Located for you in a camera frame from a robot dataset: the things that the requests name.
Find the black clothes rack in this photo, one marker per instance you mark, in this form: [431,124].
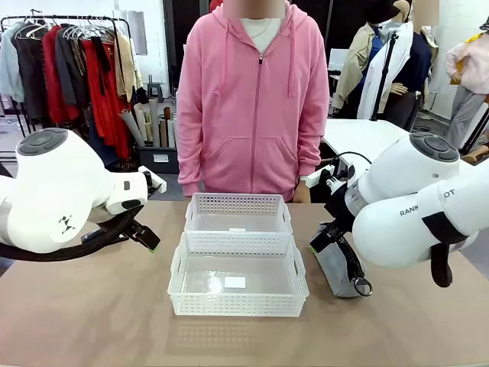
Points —
[57,18]

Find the black hanging scarf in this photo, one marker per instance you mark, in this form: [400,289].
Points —
[100,65]

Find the person's left forearm pink sleeve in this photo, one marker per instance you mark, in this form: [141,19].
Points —
[309,153]

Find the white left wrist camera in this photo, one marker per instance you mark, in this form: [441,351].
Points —
[154,183]

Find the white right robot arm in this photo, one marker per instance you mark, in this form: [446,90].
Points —
[401,172]

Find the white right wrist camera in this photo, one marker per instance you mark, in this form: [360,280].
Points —
[319,176]

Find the grey hanging jacket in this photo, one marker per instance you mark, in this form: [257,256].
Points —
[70,69]

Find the white perforated plastic basket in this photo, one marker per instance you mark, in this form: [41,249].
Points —
[237,214]
[237,302]

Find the red hat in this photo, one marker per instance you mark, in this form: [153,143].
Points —
[216,5]

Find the blue denim garment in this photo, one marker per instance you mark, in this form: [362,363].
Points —
[100,145]

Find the dark brown hanging garment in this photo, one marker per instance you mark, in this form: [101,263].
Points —
[32,76]

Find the dark grey storage bin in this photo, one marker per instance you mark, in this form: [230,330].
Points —
[160,160]

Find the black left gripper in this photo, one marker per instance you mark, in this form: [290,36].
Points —
[134,228]

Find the beige hanging garment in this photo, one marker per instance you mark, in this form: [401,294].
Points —
[126,65]

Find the person's left hand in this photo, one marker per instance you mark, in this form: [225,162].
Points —
[302,193]

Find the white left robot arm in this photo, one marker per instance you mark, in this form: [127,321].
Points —
[57,191]

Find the tall grey cardboard roll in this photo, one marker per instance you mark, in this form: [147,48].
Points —
[154,122]

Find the red hanging dress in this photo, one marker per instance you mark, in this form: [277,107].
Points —
[111,114]

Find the black step stool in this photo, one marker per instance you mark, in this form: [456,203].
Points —
[154,89]

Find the person in pink hoodie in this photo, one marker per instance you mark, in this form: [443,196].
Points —
[252,114]

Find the white table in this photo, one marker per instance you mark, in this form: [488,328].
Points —
[363,137]

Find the brown cardboard roll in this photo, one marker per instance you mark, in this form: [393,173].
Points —
[163,134]

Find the person's right forearm pink sleeve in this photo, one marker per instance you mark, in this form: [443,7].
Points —
[191,164]

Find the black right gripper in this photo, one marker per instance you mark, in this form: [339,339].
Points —
[340,208]

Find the red hanging jacket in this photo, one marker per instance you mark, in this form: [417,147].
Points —
[53,84]

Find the grey zipper pouch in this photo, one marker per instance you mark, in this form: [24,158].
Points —
[338,273]

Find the white paper roll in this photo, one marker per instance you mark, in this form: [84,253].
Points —
[172,134]

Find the pale blue hanging garment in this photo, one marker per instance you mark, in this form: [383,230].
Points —
[9,65]

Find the slanted grey cardboard roll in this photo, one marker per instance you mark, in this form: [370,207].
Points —
[133,128]

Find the white wristwatch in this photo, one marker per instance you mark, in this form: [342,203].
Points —
[303,178]

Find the mannequin in pink sweater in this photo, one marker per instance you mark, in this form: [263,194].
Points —
[471,69]

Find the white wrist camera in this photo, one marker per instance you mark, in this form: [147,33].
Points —
[319,176]
[154,183]

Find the cream paper roll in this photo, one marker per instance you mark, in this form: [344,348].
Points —
[142,122]

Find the mannequin in beige trench coat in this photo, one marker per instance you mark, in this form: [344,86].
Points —
[355,65]

